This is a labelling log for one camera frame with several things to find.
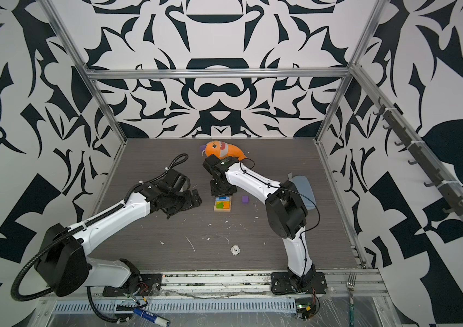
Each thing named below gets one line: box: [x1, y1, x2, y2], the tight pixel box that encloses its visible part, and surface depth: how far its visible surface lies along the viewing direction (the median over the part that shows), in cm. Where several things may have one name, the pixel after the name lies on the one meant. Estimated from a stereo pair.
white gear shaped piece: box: [230, 244, 241, 257], surface depth 84 cm
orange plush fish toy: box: [200, 140, 248, 161], surface depth 109 cm
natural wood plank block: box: [213, 205, 231, 212], surface depth 93 cm
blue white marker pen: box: [133, 308, 171, 327], surface depth 69 cm
